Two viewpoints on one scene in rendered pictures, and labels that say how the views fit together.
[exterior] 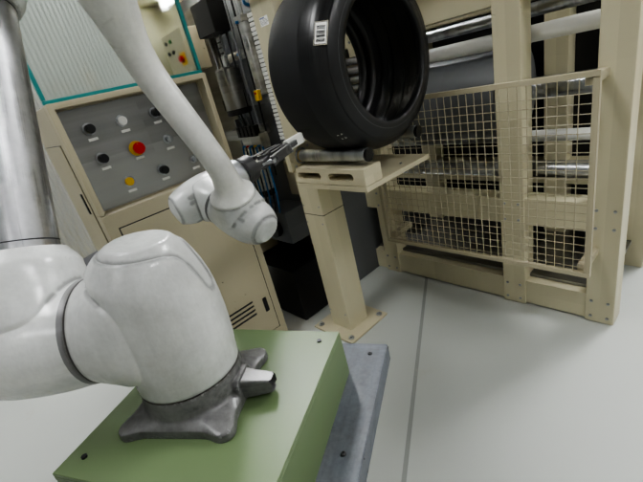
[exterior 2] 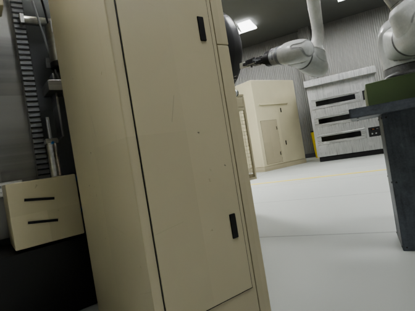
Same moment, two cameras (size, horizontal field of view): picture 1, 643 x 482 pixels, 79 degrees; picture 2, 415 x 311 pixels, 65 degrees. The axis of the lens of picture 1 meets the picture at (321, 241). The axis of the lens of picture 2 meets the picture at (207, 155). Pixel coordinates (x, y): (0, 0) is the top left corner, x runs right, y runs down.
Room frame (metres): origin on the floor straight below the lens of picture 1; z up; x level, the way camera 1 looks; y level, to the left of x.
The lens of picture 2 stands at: (1.39, 1.77, 0.56)
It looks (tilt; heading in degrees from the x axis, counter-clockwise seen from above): 0 degrees down; 272
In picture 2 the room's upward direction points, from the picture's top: 9 degrees counter-clockwise
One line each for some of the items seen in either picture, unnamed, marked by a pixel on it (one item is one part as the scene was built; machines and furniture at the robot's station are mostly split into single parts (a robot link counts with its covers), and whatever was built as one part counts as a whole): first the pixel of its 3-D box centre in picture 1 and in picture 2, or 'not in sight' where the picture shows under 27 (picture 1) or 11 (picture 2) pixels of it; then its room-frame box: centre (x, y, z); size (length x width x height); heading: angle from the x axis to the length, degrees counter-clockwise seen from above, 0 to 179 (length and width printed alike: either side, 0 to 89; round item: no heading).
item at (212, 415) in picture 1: (207, 380); (402, 73); (0.49, 0.23, 0.78); 0.22 x 0.18 x 0.06; 75
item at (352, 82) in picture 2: not in sight; (344, 117); (-1.49, -5.57, 0.89); 1.40 x 1.07 x 1.79; 159
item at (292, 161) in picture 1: (324, 144); not in sight; (1.60, -0.11, 0.90); 0.40 x 0.03 x 0.10; 128
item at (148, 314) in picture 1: (158, 307); (398, 42); (0.50, 0.25, 0.92); 0.18 x 0.16 x 0.22; 88
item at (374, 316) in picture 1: (350, 318); not in sight; (1.64, -0.04, 0.01); 0.27 x 0.27 x 0.02; 38
